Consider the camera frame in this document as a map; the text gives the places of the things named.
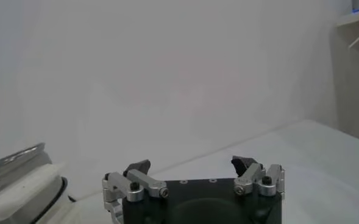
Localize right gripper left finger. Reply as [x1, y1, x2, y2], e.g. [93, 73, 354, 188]
[102, 159, 170, 203]

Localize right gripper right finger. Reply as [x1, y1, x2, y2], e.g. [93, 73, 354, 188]
[230, 155, 286, 198]

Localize stainless steel steamer basket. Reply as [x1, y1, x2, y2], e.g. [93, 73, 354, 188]
[0, 142, 66, 223]

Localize white electric cooker base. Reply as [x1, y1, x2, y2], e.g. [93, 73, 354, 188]
[29, 176, 78, 224]

